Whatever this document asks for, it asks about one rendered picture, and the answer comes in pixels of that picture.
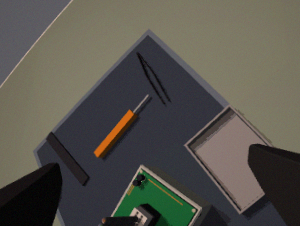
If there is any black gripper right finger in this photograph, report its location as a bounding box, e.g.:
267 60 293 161
248 144 300 226

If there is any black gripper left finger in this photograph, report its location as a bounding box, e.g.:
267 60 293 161
0 163 62 226

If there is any green circuit board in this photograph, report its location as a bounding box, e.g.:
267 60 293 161
113 169 196 226

